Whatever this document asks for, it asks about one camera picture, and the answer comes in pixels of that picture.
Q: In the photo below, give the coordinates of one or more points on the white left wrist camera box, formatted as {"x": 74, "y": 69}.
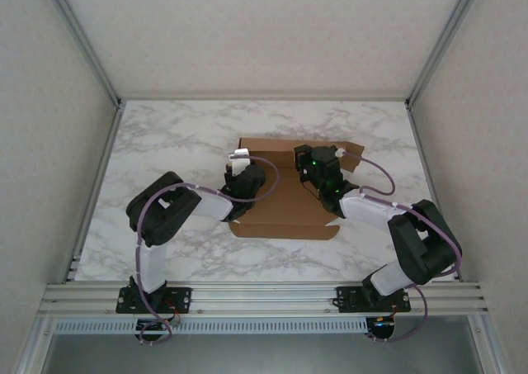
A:
{"x": 239, "y": 163}

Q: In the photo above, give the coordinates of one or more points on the brown cardboard paper box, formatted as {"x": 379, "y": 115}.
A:
{"x": 284, "y": 209}

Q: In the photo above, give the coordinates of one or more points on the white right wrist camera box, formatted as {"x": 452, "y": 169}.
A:
{"x": 340, "y": 152}

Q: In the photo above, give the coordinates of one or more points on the aluminium frame post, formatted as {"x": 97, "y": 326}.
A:
{"x": 84, "y": 39}
{"x": 443, "y": 39}
{"x": 35, "y": 349}
{"x": 491, "y": 349}

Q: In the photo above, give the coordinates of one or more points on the wide aluminium base rail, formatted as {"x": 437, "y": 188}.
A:
{"x": 264, "y": 299}

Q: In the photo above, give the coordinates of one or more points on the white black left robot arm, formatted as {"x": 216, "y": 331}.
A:
{"x": 150, "y": 262}

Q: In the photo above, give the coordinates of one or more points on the grey metal panel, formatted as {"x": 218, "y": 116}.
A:
{"x": 264, "y": 355}

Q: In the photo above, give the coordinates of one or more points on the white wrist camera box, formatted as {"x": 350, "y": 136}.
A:
{"x": 340, "y": 152}
{"x": 239, "y": 163}

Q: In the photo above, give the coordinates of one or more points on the small black controller board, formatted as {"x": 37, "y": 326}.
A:
{"x": 150, "y": 325}
{"x": 383, "y": 325}

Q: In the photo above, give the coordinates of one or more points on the aluminium frame rail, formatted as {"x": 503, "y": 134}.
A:
{"x": 95, "y": 192}
{"x": 432, "y": 192}
{"x": 264, "y": 99}

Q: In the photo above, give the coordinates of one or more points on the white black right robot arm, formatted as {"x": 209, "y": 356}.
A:
{"x": 363, "y": 209}

